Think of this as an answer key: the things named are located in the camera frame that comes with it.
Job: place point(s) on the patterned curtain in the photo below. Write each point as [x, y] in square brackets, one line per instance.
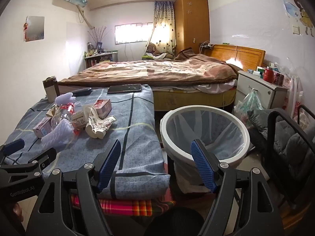
[163, 17]

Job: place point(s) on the red patterned tin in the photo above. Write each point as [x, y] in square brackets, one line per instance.
[278, 78]

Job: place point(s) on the white brown thermos cup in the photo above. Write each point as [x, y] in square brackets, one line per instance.
[51, 91]

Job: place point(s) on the small lavender drink carton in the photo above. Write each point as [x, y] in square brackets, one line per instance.
[40, 127]

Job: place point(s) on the brown printed blanket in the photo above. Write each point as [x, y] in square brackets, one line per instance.
[147, 71]

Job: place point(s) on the small photo frame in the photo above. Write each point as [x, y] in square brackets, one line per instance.
[99, 45]

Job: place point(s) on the clear plastic bottle red label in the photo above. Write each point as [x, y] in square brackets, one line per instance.
[66, 109]

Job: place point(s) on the white bed sheet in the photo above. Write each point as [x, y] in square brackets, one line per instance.
[216, 87]

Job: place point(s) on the red knot ornament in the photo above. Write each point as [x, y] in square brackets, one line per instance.
[25, 25]

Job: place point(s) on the person's left hand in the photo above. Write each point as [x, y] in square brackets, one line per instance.
[16, 209]

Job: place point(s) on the white light switch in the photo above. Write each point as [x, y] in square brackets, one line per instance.
[296, 29]

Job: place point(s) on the shiny wall sheet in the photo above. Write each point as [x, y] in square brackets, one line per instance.
[35, 29]

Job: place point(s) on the wooden wardrobe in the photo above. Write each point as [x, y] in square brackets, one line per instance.
[192, 24]

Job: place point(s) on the white nightstand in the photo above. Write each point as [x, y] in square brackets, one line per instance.
[260, 88]

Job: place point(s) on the purple foam fruit net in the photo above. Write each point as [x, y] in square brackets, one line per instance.
[64, 100]
[57, 134]

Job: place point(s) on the cluttered small desk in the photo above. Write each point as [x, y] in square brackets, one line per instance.
[103, 54]

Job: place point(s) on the grey padded armchair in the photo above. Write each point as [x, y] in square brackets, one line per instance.
[290, 137]

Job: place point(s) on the red jar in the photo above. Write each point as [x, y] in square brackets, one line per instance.
[268, 75]

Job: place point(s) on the power strip with chargers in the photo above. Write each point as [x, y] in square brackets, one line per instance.
[208, 45]

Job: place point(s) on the white round waste bin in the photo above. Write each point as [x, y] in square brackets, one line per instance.
[165, 137]

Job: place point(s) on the green printed plastic bag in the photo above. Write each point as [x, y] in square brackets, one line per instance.
[248, 103]

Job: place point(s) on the pink white milk carton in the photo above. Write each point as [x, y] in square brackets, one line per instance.
[103, 107]

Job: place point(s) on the red patterned paper cup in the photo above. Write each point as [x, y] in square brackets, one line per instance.
[98, 125]

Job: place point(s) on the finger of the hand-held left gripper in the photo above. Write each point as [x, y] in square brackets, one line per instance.
[46, 157]
[13, 147]

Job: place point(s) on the red plaid cloth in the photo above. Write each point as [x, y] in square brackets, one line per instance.
[128, 206]

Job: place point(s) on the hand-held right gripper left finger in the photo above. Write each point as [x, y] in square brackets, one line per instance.
[109, 162]

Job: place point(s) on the air conditioner pipe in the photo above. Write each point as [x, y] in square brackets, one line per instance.
[85, 17]

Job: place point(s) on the brown teddy bear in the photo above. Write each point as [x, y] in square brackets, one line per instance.
[152, 48]

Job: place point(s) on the white red plastic bag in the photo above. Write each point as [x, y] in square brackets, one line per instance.
[294, 95]

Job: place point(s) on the black tablet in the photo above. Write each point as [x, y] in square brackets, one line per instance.
[124, 88]

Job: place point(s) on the dark blue glasses case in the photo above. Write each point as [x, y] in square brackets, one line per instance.
[82, 92]

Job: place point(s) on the cartoon wall stickers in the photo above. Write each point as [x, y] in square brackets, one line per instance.
[292, 7]

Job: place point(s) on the window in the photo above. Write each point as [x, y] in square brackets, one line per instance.
[133, 34]

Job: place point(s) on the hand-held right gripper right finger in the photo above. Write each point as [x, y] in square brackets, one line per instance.
[203, 167]

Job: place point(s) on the wooden bed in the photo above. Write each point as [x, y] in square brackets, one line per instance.
[246, 54]

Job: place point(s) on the vase of dry branches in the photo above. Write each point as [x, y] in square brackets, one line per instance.
[98, 35]

